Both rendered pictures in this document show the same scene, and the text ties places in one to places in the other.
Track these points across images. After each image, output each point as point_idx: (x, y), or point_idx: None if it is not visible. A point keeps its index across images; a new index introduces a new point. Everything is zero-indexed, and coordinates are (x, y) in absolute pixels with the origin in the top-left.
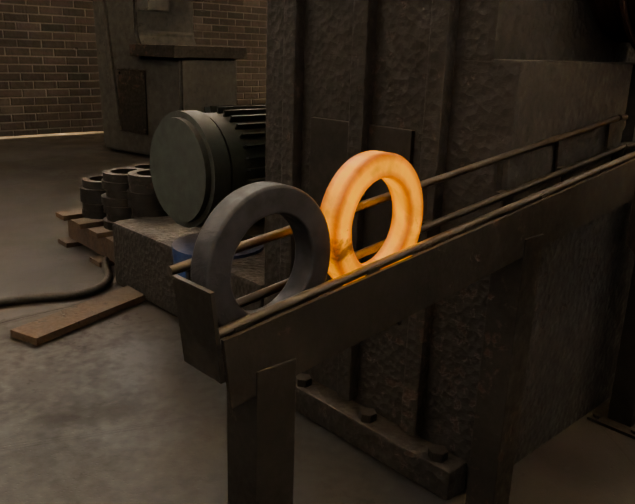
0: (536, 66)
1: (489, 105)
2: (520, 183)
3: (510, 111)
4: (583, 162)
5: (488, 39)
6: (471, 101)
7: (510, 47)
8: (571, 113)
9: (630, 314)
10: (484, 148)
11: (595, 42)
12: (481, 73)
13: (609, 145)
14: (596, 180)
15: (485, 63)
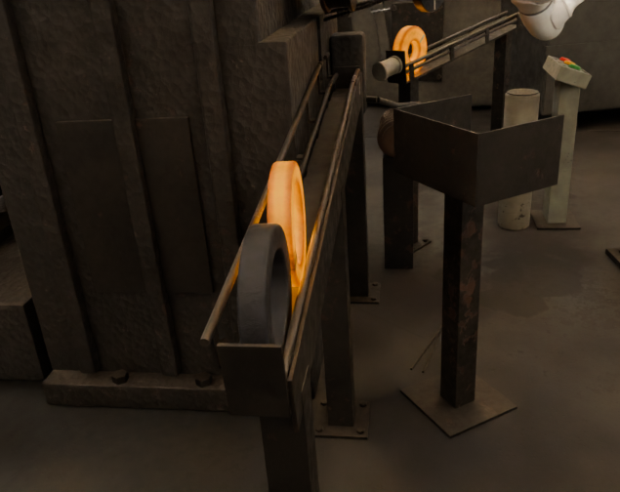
0: (291, 42)
1: (263, 83)
2: (298, 143)
3: (285, 86)
4: (322, 110)
5: (250, 24)
6: (244, 82)
7: (263, 27)
8: (305, 72)
9: (350, 214)
10: (267, 121)
11: (289, 5)
12: (249, 56)
13: (320, 89)
14: (349, 126)
15: (251, 47)
